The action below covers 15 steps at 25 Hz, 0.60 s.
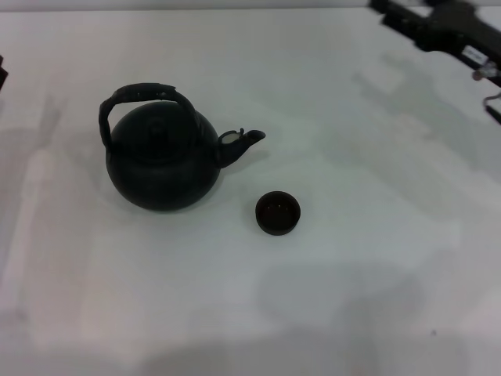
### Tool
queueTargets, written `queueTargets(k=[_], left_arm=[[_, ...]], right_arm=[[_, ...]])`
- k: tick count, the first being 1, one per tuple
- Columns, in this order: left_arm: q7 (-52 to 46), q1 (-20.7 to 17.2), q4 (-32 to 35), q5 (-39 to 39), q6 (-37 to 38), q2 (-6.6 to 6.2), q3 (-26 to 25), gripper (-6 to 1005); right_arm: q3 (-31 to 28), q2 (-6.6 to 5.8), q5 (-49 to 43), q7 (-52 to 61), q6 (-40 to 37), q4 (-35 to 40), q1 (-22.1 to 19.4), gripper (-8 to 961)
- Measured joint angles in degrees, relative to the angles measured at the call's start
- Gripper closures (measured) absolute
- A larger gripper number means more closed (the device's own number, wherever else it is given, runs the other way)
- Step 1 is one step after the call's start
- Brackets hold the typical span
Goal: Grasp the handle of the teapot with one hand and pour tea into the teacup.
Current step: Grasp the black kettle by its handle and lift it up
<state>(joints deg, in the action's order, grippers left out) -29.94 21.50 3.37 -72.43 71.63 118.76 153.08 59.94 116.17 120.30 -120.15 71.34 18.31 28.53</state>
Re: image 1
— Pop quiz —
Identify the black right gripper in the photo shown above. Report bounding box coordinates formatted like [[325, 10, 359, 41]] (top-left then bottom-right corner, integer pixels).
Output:
[[369, 0, 501, 66]]

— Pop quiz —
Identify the black round teapot with handle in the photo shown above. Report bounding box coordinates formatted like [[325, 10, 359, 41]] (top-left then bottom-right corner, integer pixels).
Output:
[[98, 81, 267, 212]]

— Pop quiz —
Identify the small dark teacup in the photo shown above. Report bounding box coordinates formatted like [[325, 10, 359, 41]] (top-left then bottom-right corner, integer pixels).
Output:
[[254, 190, 302, 237]]

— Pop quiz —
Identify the black cable with silver plugs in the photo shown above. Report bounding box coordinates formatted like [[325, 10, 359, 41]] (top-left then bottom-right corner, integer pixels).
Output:
[[471, 61, 501, 125]]

